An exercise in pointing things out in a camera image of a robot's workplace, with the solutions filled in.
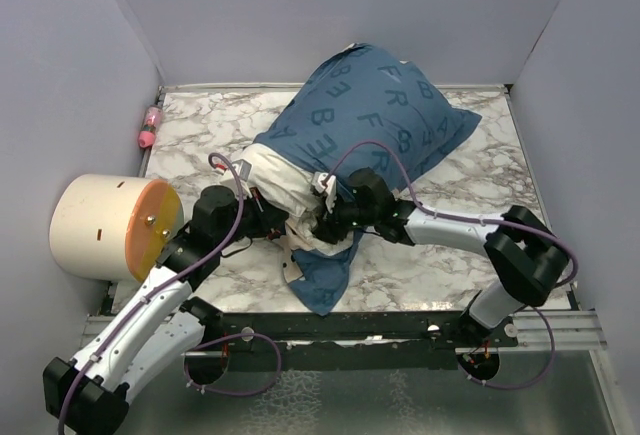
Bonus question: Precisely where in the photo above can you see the white pillow with red logo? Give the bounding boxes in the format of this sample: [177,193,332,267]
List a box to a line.
[236,143,354,256]

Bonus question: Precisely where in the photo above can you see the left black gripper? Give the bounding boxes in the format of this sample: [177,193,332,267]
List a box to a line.
[216,185,289,251]

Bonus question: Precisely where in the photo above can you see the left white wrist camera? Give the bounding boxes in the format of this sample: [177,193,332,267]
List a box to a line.
[232,159,252,192]

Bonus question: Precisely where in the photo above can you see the aluminium frame rail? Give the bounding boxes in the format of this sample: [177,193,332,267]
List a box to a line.
[513,310,608,352]

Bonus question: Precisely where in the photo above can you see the blue lettered pillowcase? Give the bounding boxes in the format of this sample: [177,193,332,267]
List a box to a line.
[250,43,481,315]

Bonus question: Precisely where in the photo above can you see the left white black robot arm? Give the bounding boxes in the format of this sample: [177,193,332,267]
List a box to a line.
[43,185,288,434]

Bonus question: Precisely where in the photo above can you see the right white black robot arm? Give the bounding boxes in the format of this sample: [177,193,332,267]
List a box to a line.
[311,168,570,346]

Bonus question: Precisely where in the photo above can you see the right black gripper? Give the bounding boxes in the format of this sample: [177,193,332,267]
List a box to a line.
[308,192,378,246]

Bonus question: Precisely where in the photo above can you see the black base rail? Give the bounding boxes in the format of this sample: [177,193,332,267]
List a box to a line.
[179,299,521,374]

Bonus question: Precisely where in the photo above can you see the pink small bottle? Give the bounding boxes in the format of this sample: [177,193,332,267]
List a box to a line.
[137,105,163,149]

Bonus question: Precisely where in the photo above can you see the cream cylinder with orange lid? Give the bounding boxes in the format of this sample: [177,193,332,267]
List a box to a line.
[49,174,184,283]

